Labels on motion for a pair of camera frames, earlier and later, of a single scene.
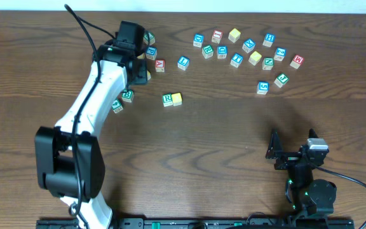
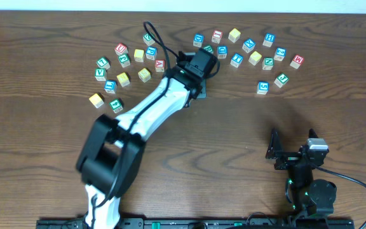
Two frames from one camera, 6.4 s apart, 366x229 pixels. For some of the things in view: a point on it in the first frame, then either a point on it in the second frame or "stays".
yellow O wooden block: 255,58 stays
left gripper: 142,74 → 200,91
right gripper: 289,158 stays
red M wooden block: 297,62 stays
